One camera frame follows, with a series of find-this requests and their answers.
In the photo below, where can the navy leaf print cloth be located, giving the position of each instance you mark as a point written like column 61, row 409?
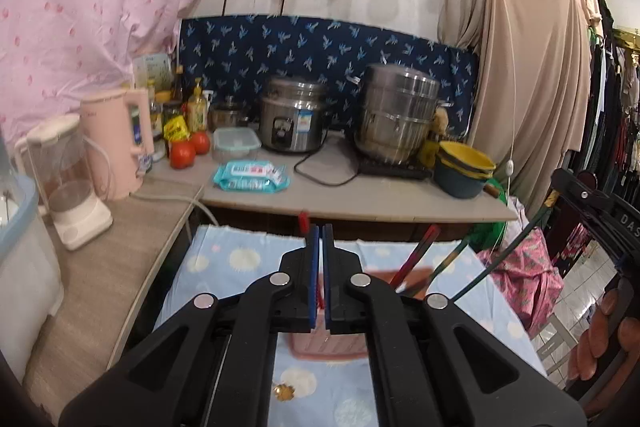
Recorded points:
column 325, row 52

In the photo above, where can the stacked blue yellow bowls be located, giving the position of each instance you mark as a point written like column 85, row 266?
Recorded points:
column 462, row 172

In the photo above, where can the gold flower spoon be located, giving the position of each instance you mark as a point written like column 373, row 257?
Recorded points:
column 284, row 392

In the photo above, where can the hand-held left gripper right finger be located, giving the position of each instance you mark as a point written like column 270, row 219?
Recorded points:
column 400, row 332

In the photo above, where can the pink electric kettle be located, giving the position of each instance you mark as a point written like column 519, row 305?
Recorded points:
column 112, row 147

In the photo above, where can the small lidded steel pot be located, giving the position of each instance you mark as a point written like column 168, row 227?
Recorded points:
column 227, row 114

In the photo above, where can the printed paper carton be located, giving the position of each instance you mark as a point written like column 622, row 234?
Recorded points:
column 152, row 72

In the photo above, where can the steel rice cooker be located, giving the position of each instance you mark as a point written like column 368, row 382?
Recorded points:
column 292, row 117

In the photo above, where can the white plastic tub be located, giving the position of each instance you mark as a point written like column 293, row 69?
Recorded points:
column 25, row 287

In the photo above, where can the black induction cooker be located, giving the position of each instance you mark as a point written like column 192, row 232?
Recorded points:
column 395, row 169

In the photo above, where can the red tomato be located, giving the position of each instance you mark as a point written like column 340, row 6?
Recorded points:
column 201, row 143
column 182, row 154

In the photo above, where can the pink floral sheet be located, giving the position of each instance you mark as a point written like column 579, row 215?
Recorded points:
column 90, row 7

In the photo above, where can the pink perforated utensil basket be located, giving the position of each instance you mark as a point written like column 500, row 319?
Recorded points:
column 330, row 347

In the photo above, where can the person's right hand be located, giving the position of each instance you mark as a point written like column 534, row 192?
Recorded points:
column 595, row 342

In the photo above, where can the yellow oil bottle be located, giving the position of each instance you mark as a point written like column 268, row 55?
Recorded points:
column 197, row 112

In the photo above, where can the hanging dark clothes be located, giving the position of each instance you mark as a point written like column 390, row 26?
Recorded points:
column 615, row 107

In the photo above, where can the green chopstick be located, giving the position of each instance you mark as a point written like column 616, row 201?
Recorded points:
column 480, row 278
column 450, row 264

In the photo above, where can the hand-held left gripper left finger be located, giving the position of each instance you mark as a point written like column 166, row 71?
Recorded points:
column 240, row 332

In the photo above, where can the grey wooden counter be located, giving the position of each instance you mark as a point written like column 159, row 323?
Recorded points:
column 350, row 203

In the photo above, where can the blue planet print tablecloth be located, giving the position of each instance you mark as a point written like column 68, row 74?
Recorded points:
column 240, row 257

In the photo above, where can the pink floral bag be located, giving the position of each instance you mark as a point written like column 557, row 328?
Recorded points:
column 525, row 287

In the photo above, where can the white blender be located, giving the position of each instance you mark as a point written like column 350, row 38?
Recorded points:
column 70, row 197

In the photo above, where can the clear food container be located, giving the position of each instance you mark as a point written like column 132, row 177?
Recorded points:
column 235, row 144

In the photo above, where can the yellow label jar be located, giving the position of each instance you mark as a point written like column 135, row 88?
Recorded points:
column 176, row 124

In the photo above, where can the steel steamer pot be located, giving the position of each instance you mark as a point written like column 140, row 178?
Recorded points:
column 400, row 112

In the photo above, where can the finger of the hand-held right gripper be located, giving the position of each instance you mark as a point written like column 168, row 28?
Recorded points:
column 600, row 213

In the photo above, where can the teal wet wipes pack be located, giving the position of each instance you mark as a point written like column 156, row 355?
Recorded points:
column 250, row 177

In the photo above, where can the bright red chopstick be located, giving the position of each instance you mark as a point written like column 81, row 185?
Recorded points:
column 303, row 223

